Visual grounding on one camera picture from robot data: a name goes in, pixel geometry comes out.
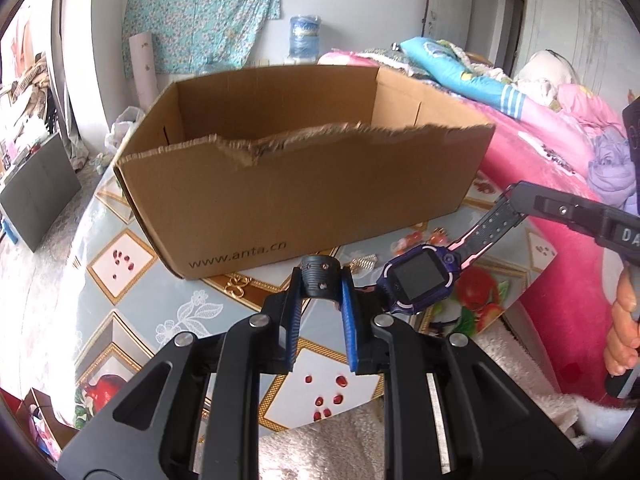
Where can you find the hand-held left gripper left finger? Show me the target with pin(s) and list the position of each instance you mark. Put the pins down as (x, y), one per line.
(292, 322)

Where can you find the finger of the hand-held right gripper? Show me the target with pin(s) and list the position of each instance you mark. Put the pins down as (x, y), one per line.
(550, 205)

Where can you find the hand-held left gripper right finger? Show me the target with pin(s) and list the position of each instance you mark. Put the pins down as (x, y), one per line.
(350, 332)

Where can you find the small silver abacus charm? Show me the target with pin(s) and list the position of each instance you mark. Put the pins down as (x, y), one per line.
(362, 262)

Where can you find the purple black smartwatch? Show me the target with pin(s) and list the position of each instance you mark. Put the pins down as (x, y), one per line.
(415, 280)

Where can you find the brown cardboard box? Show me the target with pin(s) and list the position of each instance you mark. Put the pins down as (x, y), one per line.
(300, 210)

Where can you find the person's right hand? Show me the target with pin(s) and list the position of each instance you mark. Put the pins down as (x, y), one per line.
(622, 340)

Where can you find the lavender cloth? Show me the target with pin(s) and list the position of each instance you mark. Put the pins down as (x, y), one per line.
(610, 165)

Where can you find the pink pillow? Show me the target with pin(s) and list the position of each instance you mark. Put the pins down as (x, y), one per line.
(585, 105)

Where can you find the white fleece garment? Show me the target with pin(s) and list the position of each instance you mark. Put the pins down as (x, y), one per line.
(320, 455)

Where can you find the patterned pomegranate tablecloth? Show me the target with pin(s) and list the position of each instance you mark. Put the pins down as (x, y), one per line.
(165, 300)

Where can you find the white plush pillow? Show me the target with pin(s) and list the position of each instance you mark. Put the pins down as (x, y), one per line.
(545, 67)

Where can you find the blue patterned quilt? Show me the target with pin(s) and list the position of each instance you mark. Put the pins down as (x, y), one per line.
(465, 75)

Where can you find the white panelled door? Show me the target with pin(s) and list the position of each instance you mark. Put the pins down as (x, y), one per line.
(575, 20)

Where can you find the grey lace cushion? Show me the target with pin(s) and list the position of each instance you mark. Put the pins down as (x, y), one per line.
(385, 57)

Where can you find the white plastic bag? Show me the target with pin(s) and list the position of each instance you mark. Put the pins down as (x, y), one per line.
(122, 127)

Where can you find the brown paper bag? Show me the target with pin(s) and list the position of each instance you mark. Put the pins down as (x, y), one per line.
(42, 425)

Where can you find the grey cabinet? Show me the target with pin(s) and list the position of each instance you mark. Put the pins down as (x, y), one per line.
(35, 195)

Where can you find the blue water cooler bottle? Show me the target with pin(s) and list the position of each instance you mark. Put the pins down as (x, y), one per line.
(304, 35)

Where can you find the pink paper roll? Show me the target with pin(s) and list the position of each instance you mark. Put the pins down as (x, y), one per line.
(145, 70)

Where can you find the turquoise floral hanging cloth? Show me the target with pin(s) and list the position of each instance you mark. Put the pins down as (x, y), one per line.
(200, 10)

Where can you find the grey curtain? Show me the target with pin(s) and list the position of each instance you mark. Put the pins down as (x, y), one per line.
(65, 60)

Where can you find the pile of clothes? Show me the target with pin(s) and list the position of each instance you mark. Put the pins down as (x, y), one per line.
(25, 100)

